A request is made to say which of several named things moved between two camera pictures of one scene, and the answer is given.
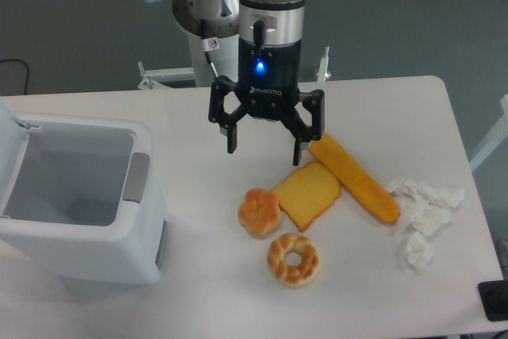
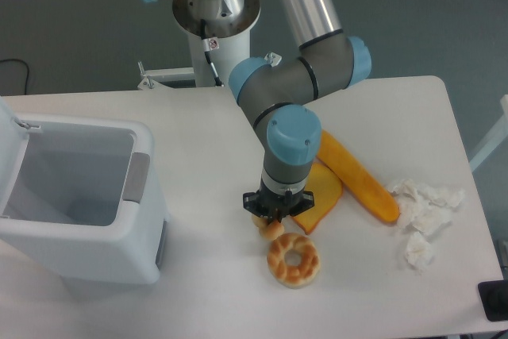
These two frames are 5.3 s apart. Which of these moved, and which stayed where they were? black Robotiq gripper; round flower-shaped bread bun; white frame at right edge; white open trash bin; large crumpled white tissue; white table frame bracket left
Moved: black Robotiq gripper; round flower-shaped bread bun
Stayed: white table frame bracket left; white open trash bin; large crumpled white tissue; white frame at right edge
